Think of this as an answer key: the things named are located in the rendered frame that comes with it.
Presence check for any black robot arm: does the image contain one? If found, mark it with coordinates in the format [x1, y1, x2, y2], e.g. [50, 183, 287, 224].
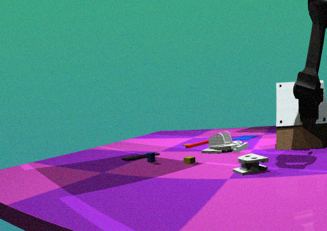
[293, 0, 327, 118]

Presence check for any blue flat square plate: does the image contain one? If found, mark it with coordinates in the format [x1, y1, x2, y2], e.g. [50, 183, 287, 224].
[232, 135, 257, 140]

